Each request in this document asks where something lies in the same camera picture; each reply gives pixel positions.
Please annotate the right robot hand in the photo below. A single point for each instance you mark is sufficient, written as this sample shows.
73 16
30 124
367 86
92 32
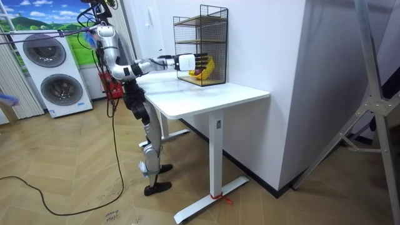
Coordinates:
185 62

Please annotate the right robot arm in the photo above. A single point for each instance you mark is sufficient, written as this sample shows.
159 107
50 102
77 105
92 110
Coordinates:
116 64

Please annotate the red fruit soft toy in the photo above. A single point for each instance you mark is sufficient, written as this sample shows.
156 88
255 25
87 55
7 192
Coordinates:
197 72

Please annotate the yellow banana soft toy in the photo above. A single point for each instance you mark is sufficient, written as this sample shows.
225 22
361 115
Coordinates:
208 70

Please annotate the white desk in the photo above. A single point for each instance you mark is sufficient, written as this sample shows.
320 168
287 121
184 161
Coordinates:
190 97

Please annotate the robot body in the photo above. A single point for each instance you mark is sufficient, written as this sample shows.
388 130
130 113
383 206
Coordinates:
132 93

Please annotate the robot legs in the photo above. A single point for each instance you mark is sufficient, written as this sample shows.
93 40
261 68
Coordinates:
152 131

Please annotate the red electronics box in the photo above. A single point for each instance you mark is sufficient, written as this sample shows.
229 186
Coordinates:
112 87

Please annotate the white washing machine tower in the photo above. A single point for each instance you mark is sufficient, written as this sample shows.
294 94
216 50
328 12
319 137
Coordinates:
53 75

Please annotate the landscape wall poster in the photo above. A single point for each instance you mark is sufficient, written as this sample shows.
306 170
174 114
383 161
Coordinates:
43 18

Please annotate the grey metal stand frame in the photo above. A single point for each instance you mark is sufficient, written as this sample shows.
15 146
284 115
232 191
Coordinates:
373 103

